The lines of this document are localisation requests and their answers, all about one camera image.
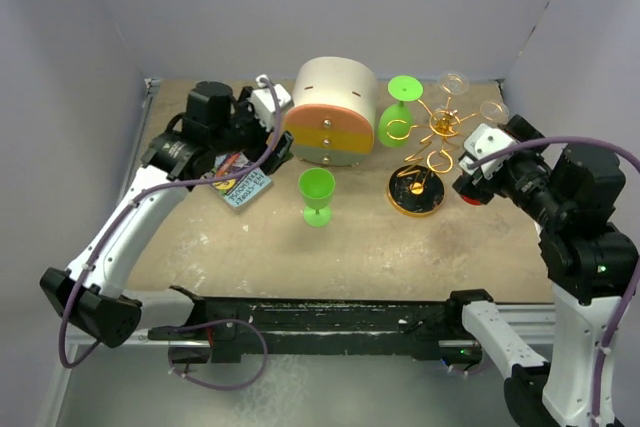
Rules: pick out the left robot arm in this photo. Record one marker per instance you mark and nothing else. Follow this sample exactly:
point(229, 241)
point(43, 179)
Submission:
point(90, 292)

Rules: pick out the gold wine glass rack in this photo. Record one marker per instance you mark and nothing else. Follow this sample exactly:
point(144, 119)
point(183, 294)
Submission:
point(416, 188)

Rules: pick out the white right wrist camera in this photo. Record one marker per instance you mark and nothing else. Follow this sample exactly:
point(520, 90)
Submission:
point(481, 142)

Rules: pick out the green goblet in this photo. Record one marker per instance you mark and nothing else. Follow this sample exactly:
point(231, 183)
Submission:
point(396, 120)
point(317, 186)

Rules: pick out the clear ribbed flute glass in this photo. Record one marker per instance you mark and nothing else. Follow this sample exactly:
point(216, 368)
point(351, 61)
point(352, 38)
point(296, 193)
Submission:
point(494, 111)

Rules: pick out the white round drawer cabinet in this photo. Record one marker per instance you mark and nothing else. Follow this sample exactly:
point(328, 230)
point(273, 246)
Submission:
point(334, 111)

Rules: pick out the clear round wine glass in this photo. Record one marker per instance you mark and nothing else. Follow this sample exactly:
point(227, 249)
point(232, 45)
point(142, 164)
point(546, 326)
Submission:
point(453, 83)

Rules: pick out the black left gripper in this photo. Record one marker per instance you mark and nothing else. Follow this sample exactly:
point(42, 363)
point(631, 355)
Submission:
point(246, 110)

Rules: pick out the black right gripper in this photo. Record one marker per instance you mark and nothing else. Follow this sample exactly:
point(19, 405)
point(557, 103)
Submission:
point(483, 186)

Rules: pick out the blue treehouse paperback book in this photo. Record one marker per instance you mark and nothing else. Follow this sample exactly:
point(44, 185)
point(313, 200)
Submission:
point(239, 192)

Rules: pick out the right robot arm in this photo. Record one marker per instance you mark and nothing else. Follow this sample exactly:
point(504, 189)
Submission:
point(593, 268)

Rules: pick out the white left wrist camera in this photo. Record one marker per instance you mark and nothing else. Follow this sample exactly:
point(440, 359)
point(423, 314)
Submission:
point(264, 105)

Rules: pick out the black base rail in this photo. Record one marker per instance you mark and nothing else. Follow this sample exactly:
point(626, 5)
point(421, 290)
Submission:
point(237, 326)

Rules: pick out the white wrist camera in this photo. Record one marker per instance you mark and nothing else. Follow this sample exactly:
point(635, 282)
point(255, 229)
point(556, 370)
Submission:
point(264, 105)
point(481, 142)

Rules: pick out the red plastic goblet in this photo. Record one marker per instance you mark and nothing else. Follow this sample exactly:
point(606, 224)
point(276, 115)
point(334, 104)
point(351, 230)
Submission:
point(470, 200)

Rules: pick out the green goblet front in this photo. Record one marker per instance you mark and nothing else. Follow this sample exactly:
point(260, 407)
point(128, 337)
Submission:
point(396, 120)

